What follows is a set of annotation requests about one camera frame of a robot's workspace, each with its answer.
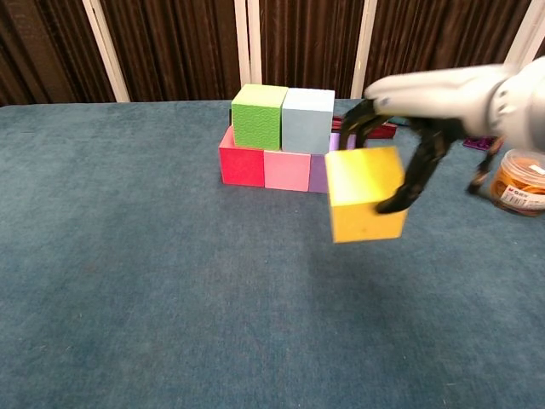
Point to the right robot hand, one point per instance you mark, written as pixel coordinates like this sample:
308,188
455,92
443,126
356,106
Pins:
434,96

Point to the yellow cube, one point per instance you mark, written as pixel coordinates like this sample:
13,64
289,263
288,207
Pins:
362,200

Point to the light blue cube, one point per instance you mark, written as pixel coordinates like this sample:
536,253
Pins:
306,128

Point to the purple cube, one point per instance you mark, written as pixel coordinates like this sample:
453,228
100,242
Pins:
317,174

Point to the green cube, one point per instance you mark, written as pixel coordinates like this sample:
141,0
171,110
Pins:
257,123

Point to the red cube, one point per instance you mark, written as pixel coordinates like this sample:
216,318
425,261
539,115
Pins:
242,168

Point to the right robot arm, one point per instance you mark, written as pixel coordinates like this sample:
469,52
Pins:
526,106

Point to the small purple plastic brick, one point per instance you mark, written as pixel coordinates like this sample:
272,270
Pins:
479,142

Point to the red folding paper fan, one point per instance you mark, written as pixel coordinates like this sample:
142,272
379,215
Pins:
336,123

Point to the clear tub of rubber bands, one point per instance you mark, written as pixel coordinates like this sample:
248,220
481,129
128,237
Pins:
517,183

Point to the pink cube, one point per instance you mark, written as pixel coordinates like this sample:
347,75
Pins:
287,170

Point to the dark brown curtain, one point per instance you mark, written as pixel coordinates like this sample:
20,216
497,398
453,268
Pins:
179,51

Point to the teal felt table cover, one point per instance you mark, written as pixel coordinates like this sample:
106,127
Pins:
213,319

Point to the white partition frame post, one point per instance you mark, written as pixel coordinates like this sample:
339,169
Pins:
362,55
249,51
106,55
521,38

